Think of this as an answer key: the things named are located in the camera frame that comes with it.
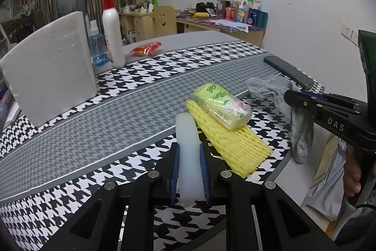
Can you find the wooden desk with printed cover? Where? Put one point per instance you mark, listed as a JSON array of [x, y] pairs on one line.
[[252, 35]]

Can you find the grey sock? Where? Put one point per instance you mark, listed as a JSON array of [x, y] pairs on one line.
[[299, 127]]

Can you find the white double wall socket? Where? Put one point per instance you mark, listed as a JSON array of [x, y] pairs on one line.
[[350, 32]]

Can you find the clear blue bottle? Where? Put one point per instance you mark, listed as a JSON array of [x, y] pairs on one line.
[[98, 48]]

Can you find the printed paper sheets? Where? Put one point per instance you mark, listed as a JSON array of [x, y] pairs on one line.
[[230, 25]]

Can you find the white lotion bottle red pump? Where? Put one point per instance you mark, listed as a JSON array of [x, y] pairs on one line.
[[113, 36]]

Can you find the dark hanging clothes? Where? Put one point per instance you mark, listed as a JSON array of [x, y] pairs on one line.
[[29, 17]]

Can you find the red snack packet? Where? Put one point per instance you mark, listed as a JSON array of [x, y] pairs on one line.
[[147, 48]]

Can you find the person's right hand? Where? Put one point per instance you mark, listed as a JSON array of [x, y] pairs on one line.
[[352, 174]]

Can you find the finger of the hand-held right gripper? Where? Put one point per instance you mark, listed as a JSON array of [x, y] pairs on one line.
[[314, 94], [299, 101]]

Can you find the black smartphone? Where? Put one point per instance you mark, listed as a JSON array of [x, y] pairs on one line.
[[289, 71]]

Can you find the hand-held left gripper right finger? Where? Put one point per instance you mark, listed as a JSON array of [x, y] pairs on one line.
[[204, 168]]

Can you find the white foam sleeve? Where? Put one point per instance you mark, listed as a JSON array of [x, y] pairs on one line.
[[188, 151]]

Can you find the black headphones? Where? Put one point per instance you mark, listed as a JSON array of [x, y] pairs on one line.
[[205, 7]]

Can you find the white styrofoam box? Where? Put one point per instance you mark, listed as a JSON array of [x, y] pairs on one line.
[[50, 71]]

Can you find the row of toiletry bottles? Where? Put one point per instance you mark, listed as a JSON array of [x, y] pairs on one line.
[[249, 14]]

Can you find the blue and white carton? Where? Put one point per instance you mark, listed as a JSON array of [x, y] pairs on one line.
[[132, 37]]

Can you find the yellow oblong item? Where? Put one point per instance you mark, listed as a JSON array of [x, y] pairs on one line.
[[201, 15]]

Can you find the light wooden desk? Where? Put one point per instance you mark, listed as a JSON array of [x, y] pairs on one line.
[[141, 23]]

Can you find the yellow foam net sleeve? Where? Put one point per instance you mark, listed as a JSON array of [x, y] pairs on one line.
[[235, 148]]

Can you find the grey plastic bag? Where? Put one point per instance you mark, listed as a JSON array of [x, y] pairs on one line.
[[326, 198]]

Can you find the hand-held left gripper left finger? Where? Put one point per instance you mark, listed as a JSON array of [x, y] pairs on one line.
[[175, 168]]

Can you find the green tissue pack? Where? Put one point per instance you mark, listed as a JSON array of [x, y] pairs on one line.
[[223, 107]]

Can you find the houndstooth table mat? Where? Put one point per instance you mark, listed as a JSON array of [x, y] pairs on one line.
[[102, 121]]

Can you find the wooden chair with smiley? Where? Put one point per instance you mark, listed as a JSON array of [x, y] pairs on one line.
[[164, 21]]

